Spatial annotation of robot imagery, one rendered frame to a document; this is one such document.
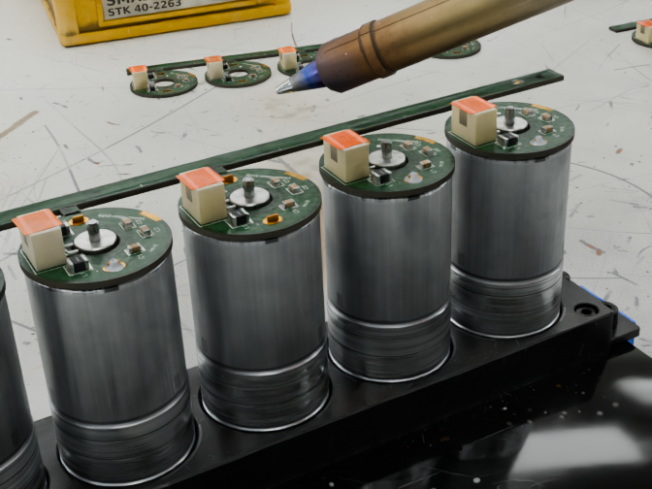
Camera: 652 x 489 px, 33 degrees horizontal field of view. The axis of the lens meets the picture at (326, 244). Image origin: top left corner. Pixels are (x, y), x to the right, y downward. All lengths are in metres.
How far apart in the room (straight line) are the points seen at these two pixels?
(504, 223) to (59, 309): 0.09
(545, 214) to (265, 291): 0.06
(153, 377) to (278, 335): 0.02
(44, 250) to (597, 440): 0.11
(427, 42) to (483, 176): 0.06
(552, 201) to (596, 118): 0.17
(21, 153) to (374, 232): 0.20
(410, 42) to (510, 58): 0.27
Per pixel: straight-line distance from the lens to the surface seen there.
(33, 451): 0.19
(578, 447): 0.22
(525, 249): 0.22
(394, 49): 0.16
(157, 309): 0.18
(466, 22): 0.16
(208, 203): 0.19
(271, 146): 0.21
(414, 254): 0.20
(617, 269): 0.30
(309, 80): 0.17
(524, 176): 0.21
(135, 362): 0.18
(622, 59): 0.44
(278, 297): 0.19
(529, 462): 0.22
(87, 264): 0.18
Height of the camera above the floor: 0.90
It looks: 30 degrees down
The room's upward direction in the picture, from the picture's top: 3 degrees counter-clockwise
